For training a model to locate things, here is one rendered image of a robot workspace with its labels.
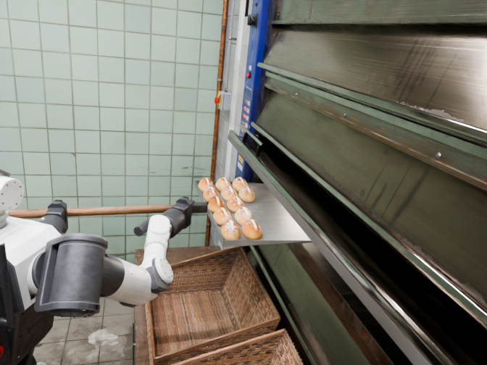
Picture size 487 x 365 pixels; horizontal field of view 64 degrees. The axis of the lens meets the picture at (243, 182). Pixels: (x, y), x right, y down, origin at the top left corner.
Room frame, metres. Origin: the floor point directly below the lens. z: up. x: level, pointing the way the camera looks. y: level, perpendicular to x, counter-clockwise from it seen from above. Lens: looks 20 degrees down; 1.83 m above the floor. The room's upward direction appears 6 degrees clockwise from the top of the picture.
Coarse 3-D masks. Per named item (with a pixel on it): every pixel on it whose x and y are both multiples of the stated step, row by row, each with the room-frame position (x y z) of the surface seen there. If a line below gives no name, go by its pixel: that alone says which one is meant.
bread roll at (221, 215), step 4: (220, 208) 1.30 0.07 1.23; (224, 208) 1.30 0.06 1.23; (216, 212) 1.29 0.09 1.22; (220, 212) 1.28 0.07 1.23; (224, 212) 1.27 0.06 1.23; (228, 212) 1.28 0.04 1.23; (216, 216) 1.28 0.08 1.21; (220, 216) 1.26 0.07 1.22; (224, 216) 1.26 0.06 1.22; (228, 216) 1.27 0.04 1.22; (216, 220) 1.27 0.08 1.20; (220, 220) 1.25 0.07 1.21; (224, 220) 1.25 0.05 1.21; (220, 224) 1.25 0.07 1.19
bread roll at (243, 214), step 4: (240, 208) 1.33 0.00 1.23; (244, 208) 1.33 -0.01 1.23; (236, 212) 1.32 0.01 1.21; (240, 212) 1.30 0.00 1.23; (244, 212) 1.29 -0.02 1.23; (248, 212) 1.30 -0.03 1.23; (236, 216) 1.30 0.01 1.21; (240, 216) 1.29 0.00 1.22; (244, 216) 1.28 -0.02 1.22; (248, 216) 1.28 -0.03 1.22; (236, 220) 1.29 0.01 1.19; (240, 220) 1.28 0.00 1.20; (244, 220) 1.27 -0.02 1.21; (240, 224) 1.28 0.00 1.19
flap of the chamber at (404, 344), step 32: (288, 160) 1.50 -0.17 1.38; (320, 192) 1.17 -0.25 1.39; (352, 224) 0.95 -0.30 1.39; (352, 256) 0.75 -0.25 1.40; (384, 256) 0.79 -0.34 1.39; (352, 288) 0.65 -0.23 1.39; (384, 288) 0.64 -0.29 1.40; (416, 288) 0.67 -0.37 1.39; (384, 320) 0.55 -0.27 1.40; (416, 320) 0.56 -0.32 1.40; (448, 320) 0.58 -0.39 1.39; (416, 352) 0.48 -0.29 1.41; (448, 352) 0.49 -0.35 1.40; (480, 352) 0.51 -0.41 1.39
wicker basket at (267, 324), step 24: (192, 264) 1.64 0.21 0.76; (216, 264) 1.68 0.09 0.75; (240, 264) 1.64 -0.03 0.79; (216, 288) 1.68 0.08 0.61; (240, 288) 1.55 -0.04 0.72; (264, 288) 1.38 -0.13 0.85; (168, 312) 1.49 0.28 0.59; (192, 312) 1.50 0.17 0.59; (216, 312) 1.52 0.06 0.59; (264, 312) 1.30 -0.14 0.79; (168, 336) 1.34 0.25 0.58; (192, 336) 1.35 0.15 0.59; (216, 336) 1.36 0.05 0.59; (240, 336) 1.16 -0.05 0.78; (168, 360) 1.08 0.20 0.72
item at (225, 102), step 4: (220, 92) 2.32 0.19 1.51; (224, 92) 2.33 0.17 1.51; (228, 92) 2.35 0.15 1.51; (220, 96) 2.29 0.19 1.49; (224, 96) 2.29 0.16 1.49; (228, 96) 2.29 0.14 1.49; (220, 100) 2.29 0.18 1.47; (224, 100) 2.29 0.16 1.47; (228, 100) 2.30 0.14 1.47; (220, 104) 2.29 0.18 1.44; (224, 104) 2.29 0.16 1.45; (228, 104) 2.30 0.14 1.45; (220, 108) 2.28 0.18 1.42; (224, 108) 2.29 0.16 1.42; (228, 108) 2.30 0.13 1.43
